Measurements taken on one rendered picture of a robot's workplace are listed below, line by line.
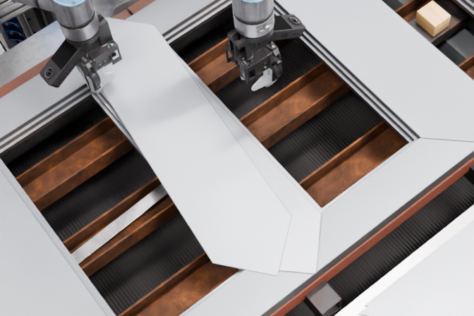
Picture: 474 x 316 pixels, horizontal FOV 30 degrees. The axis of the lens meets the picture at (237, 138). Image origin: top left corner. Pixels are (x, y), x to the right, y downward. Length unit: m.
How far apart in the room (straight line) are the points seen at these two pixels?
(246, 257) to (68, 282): 0.34
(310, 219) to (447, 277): 0.29
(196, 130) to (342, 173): 0.35
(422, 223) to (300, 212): 0.42
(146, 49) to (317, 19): 0.39
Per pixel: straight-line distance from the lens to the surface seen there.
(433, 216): 2.09
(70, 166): 2.05
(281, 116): 2.05
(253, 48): 1.69
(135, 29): 2.02
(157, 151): 1.83
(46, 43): 2.27
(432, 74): 1.92
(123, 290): 2.04
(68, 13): 1.69
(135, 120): 1.88
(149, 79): 1.93
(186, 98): 1.89
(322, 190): 1.95
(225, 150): 1.81
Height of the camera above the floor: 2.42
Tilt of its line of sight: 59 degrees down
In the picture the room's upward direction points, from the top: 8 degrees counter-clockwise
